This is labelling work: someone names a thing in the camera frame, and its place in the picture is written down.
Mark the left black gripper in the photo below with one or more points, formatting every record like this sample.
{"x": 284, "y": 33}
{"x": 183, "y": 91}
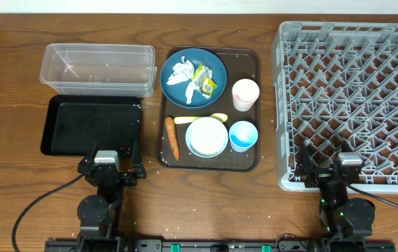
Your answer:
{"x": 139, "y": 171}

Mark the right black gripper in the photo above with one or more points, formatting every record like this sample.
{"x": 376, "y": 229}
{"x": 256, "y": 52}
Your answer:
{"x": 305, "y": 168}

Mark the light blue plastic cup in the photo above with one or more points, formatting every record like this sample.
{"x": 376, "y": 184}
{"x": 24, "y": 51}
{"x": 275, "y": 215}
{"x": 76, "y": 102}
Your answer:
{"x": 243, "y": 135}

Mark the light blue bowl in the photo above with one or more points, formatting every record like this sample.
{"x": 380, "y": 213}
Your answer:
{"x": 189, "y": 140}

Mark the white rice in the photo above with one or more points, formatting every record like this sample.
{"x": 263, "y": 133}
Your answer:
{"x": 207, "y": 136}

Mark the pink plastic cup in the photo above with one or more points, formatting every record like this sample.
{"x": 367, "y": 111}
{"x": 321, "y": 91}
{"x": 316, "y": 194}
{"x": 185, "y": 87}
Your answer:
{"x": 245, "y": 92}

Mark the yellow snack wrapper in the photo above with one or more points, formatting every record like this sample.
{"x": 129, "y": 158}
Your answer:
{"x": 201, "y": 82}

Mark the white tissue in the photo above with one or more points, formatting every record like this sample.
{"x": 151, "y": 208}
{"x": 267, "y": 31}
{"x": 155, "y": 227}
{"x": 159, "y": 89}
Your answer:
{"x": 182, "y": 71}

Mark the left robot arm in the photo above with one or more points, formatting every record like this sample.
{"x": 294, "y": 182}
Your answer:
{"x": 100, "y": 213}

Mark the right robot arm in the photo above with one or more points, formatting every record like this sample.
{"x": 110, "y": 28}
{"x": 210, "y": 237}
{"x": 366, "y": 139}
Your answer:
{"x": 348, "y": 220}

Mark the grey dishwasher rack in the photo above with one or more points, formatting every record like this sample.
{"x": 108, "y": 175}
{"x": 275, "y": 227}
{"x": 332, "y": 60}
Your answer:
{"x": 337, "y": 83}

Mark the orange carrot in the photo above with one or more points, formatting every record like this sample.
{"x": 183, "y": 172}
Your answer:
{"x": 172, "y": 137}

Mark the black rectangular tray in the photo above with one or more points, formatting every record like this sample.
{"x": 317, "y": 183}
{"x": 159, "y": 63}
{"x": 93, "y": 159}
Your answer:
{"x": 77, "y": 124}

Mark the dark blue plate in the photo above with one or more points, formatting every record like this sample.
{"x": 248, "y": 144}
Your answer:
{"x": 176, "y": 93}

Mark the dark brown serving tray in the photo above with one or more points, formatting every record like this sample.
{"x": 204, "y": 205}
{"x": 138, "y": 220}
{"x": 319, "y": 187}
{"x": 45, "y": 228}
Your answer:
{"x": 239, "y": 63}

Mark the yellow plastic spoon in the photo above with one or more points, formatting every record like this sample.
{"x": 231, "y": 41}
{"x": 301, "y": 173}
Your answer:
{"x": 222, "y": 117}

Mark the clear plastic bin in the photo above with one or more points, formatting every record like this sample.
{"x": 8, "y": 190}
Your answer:
{"x": 100, "y": 69}

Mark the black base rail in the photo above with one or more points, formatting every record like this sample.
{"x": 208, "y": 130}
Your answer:
{"x": 154, "y": 245}

